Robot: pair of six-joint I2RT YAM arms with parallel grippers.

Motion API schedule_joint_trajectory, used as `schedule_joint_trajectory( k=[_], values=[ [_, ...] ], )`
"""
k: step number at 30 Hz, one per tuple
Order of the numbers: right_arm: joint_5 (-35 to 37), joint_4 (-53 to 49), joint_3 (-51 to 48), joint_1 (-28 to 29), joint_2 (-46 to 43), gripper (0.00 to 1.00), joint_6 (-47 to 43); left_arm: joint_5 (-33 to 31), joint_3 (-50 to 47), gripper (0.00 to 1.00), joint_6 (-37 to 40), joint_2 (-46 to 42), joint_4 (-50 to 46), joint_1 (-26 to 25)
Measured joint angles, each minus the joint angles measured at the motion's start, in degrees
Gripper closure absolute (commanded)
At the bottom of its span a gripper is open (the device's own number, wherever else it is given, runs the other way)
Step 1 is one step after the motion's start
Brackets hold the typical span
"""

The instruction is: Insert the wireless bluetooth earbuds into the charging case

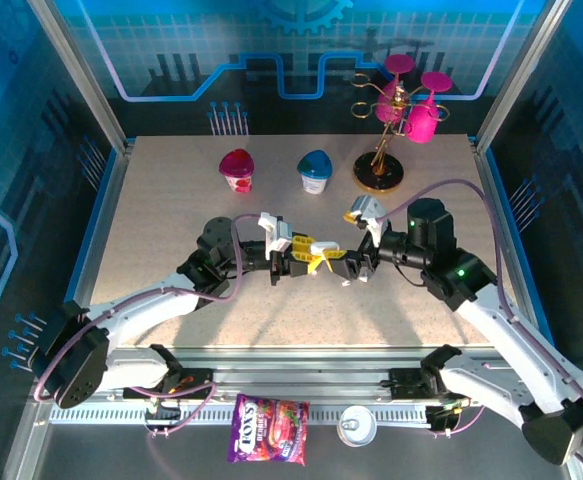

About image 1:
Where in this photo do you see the purple candy bag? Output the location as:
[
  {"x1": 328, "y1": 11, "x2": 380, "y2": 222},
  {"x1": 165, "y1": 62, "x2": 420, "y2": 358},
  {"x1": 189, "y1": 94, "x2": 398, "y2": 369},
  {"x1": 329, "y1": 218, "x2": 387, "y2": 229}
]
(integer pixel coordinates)
[{"x1": 226, "y1": 393, "x2": 311, "y2": 467}]

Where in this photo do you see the pink wine glass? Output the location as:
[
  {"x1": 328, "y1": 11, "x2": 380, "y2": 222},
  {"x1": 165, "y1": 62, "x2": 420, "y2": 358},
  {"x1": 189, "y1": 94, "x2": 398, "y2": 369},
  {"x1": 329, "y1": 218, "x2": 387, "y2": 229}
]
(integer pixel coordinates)
[
  {"x1": 374, "y1": 53, "x2": 416, "y2": 125},
  {"x1": 403, "y1": 71, "x2": 454, "y2": 145}
]

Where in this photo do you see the gold wire glass rack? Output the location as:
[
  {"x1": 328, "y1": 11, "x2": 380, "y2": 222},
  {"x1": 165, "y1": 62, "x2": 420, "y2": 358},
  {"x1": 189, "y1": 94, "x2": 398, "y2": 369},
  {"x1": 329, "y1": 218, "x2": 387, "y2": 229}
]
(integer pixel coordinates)
[{"x1": 349, "y1": 72, "x2": 450, "y2": 195}]

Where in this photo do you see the white slotted cable duct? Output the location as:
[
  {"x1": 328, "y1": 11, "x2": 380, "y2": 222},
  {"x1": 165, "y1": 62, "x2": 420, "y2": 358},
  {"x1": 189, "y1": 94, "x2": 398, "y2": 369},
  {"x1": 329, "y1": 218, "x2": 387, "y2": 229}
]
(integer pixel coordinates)
[{"x1": 49, "y1": 403, "x2": 435, "y2": 426}]

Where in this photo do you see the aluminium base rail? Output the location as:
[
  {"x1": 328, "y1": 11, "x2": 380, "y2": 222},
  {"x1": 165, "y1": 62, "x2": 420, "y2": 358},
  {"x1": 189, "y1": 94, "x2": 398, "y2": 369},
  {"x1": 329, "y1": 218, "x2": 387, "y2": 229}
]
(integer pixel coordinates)
[{"x1": 65, "y1": 344, "x2": 537, "y2": 404}]

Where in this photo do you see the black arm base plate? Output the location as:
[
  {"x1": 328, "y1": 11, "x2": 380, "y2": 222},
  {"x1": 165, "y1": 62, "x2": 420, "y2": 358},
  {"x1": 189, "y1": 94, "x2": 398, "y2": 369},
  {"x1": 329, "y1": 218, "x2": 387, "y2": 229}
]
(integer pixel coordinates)
[
  {"x1": 381, "y1": 367, "x2": 452, "y2": 401},
  {"x1": 122, "y1": 367, "x2": 218, "y2": 401}
]

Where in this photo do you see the blue lidded yogurt cup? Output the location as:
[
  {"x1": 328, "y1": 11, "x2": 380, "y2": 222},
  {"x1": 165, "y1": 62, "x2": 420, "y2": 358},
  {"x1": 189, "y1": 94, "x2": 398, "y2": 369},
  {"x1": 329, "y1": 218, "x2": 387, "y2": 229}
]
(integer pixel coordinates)
[{"x1": 296, "y1": 149, "x2": 335, "y2": 196}]

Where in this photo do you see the aluminium side rail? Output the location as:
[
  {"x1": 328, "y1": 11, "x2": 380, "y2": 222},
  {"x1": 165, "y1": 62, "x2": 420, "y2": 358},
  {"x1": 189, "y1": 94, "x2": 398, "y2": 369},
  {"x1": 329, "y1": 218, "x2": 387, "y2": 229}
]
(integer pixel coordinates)
[
  {"x1": 470, "y1": 139, "x2": 545, "y2": 351},
  {"x1": 63, "y1": 142, "x2": 135, "y2": 351}
]

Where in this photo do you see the small black electronics board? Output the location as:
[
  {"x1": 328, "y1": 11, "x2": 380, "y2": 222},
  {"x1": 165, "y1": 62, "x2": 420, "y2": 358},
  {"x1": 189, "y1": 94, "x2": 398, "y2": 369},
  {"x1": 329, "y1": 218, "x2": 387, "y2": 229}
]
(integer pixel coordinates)
[
  {"x1": 143, "y1": 403, "x2": 182, "y2": 427},
  {"x1": 424, "y1": 404, "x2": 460, "y2": 435}
]

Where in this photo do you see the pink lidded yogurt cup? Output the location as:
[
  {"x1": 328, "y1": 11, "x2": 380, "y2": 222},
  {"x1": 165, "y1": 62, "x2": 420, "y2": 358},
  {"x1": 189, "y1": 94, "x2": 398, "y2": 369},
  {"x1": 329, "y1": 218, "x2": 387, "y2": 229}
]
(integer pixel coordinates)
[{"x1": 218, "y1": 148, "x2": 256, "y2": 195}]

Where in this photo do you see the silver drink can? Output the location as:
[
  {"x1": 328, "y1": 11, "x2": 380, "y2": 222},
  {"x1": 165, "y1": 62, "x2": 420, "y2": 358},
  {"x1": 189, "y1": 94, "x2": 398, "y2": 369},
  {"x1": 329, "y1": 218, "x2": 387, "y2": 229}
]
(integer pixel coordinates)
[{"x1": 336, "y1": 404, "x2": 378, "y2": 448}]

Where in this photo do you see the aluminium frame post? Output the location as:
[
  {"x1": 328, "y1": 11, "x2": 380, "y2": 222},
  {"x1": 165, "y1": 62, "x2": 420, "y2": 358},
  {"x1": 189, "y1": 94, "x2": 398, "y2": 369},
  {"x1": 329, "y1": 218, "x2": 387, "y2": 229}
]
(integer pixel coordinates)
[
  {"x1": 26, "y1": 0, "x2": 136, "y2": 157},
  {"x1": 473, "y1": 0, "x2": 575, "y2": 151}
]

